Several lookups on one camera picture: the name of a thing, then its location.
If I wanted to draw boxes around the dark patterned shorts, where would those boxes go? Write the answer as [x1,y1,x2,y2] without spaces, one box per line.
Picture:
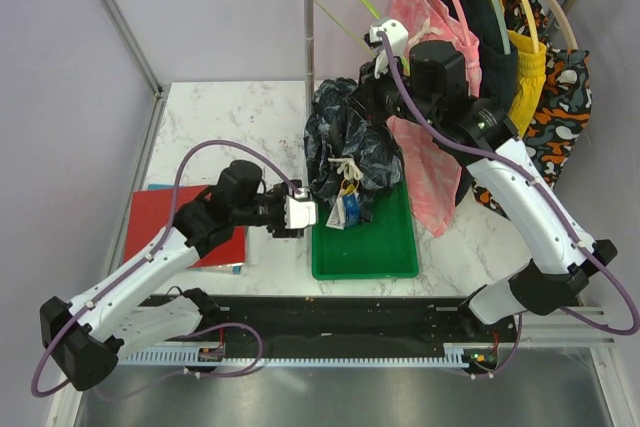
[304,77,404,207]

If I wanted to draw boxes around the white blue price tag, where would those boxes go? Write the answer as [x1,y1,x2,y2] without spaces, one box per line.
[326,192,360,230]

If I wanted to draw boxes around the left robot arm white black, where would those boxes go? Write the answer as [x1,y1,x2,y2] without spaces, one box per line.
[39,160,318,391]

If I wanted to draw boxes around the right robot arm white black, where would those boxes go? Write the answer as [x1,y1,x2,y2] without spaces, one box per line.
[354,35,617,325]

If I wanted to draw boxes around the yellow shorts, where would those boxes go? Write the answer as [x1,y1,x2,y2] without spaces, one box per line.
[500,0,547,138]

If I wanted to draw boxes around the camouflage patterned shorts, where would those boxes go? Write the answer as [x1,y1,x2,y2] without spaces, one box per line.
[504,0,592,188]

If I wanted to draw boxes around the pink dress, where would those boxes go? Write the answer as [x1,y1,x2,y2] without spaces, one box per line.
[388,0,482,238]

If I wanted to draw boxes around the red folder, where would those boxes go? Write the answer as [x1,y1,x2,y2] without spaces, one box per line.
[121,185,247,269]

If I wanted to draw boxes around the dark navy garment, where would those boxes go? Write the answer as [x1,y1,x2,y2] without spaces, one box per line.
[459,0,518,113]

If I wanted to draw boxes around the green plastic tray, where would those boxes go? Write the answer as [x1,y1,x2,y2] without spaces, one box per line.
[311,182,420,281]

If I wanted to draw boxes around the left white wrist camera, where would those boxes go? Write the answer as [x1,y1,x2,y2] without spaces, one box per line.
[284,187,318,230]

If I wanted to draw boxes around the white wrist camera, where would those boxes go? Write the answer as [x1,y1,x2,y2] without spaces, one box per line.
[364,17,408,78]
[284,187,318,230]

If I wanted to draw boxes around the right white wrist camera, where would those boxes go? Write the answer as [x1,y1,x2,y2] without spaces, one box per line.
[364,17,408,78]

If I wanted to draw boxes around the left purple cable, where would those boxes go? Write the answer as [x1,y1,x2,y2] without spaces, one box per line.
[30,139,306,398]

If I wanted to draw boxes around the purple cable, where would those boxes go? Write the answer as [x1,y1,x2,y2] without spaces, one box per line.
[377,31,627,336]
[30,139,306,398]

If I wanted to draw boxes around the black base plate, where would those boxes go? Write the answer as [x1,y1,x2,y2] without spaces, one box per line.
[139,295,521,361]

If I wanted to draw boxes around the aluminium frame post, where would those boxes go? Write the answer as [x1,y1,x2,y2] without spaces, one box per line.
[69,0,166,98]

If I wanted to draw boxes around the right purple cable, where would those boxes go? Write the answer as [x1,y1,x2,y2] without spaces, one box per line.
[377,31,627,336]

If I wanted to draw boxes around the white cable duct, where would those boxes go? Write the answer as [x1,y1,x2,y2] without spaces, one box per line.
[120,343,497,368]

